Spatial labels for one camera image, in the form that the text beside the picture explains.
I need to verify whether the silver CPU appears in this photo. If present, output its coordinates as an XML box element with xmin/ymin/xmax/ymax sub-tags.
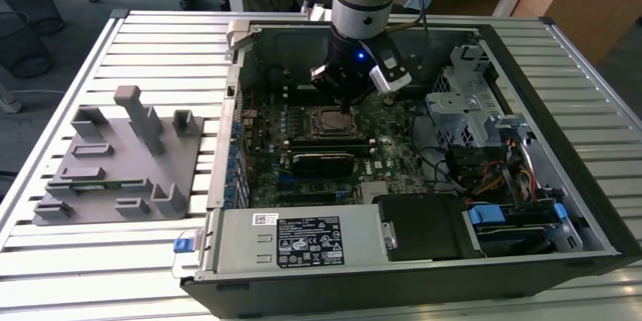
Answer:
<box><xmin>320</xmin><ymin>112</ymin><xmax>353</xmax><ymax>132</ymax></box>

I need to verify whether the metal socket cover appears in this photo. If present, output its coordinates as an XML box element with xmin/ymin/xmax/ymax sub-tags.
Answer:
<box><xmin>309</xmin><ymin>106</ymin><xmax>361</xmax><ymax>138</ymax></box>

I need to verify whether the CPU socket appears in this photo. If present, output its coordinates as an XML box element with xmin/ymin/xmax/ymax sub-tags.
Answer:
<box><xmin>305</xmin><ymin>104</ymin><xmax>362</xmax><ymax>141</ymax></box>

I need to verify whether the silver drive cage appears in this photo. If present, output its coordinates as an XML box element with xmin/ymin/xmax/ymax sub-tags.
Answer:
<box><xmin>424</xmin><ymin>44</ymin><xmax>537</xmax><ymax>149</ymax></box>

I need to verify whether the green motherboard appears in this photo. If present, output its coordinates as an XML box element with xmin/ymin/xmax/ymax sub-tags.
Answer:
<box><xmin>234</xmin><ymin>86</ymin><xmax>456</xmax><ymax>210</ymax></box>

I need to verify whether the small graphics card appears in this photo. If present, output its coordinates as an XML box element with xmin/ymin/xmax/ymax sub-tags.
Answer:
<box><xmin>289</xmin><ymin>151</ymin><xmax>357</xmax><ymax>180</ymax></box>

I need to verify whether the silver chipset heatsink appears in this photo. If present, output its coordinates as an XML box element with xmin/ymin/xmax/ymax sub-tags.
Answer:
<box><xmin>360</xmin><ymin>180</ymin><xmax>392</xmax><ymax>202</ymax></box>

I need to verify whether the black expansion slot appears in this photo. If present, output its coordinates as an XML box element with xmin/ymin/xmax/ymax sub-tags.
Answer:
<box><xmin>277</xmin><ymin>192</ymin><xmax>338</xmax><ymax>204</ymax></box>

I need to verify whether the black plastic shroud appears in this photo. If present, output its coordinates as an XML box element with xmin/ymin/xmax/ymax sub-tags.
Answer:
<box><xmin>374</xmin><ymin>192</ymin><xmax>484</xmax><ymax>262</ymax></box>

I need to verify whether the blue disk carrier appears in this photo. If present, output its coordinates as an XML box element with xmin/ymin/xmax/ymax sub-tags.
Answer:
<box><xmin>466</xmin><ymin>203</ymin><xmax>508</xmax><ymax>231</ymax></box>

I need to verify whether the grey parts rack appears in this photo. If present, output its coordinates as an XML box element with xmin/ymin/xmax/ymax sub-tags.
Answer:
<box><xmin>33</xmin><ymin>85</ymin><xmax>208</xmax><ymax>227</ymax></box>

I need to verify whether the silver power supply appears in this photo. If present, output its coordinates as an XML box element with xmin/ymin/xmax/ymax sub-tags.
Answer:
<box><xmin>194</xmin><ymin>203</ymin><xmax>398</xmax><ymax>283</ymax></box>

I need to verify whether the green RAM stick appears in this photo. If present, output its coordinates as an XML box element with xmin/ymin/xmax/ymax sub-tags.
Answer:
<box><xmin>67</xmin><ymin>180</ymin><xmax>151</xmax><ymax>191</ymax></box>

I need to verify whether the blue case latch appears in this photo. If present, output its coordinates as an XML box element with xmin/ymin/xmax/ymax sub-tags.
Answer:
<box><xmin>173</xmin><ymin>236</ymin><xmax>197</xmax><ymax>254</ymax></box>

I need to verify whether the black PC case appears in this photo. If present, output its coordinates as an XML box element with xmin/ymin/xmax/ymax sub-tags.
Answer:
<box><xmin>178</xmin><ymin>16</ymin><xmax>642</xmax><ymax>321</ymax></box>

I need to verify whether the black mesh bin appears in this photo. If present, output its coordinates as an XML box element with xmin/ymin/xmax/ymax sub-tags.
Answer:
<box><xmin>19</xmin><ymin>0</ymin><xmax>67</xmax><ymax>35</ymax></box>
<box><xmin>0</xmin><ymin>11</ymin><xmax>55</xmax><ymax>80</ymax></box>

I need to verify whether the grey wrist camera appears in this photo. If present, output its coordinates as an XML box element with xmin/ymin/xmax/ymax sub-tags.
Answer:
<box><xmin>308</xmin><ymin>64</ymin><xmax>334</xmax><ymax>83</ymax></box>

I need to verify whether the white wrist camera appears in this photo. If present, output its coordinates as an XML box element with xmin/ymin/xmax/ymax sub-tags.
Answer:
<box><xmin>368</xmin><ymin>47</ymin><xmax>414</xmax><ymax>95</ymax></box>

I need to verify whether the brown braided cable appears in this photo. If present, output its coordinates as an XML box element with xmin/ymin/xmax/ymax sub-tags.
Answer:
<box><xmin>384</xmin><ymin>21</ymin><xmax>421</xmax><ymax>33</ymax></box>

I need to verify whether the grey case handle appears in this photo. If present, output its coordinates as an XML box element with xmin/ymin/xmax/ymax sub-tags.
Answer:
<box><xmin>225</xmin><ymin>20</ymin><xmax>253</xmax><ymax>63</ymax></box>

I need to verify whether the orange yellow wire bundle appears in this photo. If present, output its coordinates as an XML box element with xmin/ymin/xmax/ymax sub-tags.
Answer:
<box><xmin>476</xmin><ymin>140</ymin><xmax>536</xmax><ymax>201</ymax></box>

